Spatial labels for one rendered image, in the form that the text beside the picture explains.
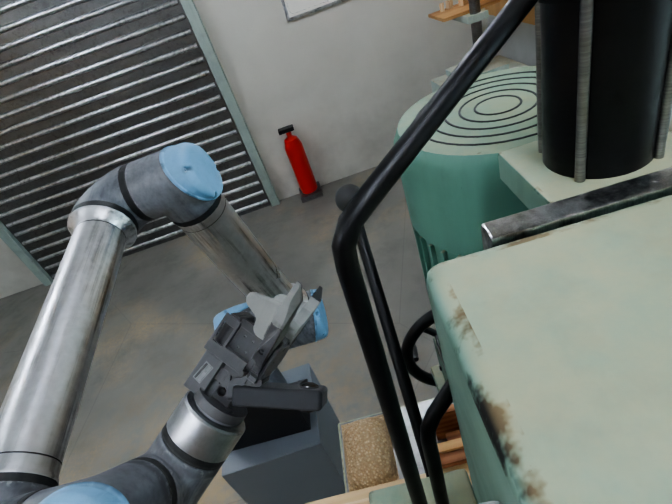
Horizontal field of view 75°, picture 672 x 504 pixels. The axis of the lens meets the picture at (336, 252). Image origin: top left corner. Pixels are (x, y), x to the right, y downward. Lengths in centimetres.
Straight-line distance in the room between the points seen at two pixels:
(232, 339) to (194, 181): 35
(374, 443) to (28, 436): 51
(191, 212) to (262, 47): 261
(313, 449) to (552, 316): 121
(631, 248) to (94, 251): 74
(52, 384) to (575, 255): 62
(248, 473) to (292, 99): 270
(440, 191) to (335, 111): 322
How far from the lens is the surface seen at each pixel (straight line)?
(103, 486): 53
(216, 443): 59
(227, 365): 59
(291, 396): 56
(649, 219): 23
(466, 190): 33
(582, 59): 23
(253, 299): 52
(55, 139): 381
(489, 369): 16
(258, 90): 346
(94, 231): 84
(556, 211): 23
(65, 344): 71
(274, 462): 139
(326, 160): 366
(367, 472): 83
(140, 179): 86
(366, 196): 17
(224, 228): 93
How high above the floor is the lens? 165
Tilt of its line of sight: 35 degrees down
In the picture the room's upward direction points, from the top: 20 degrees counter-clockwise
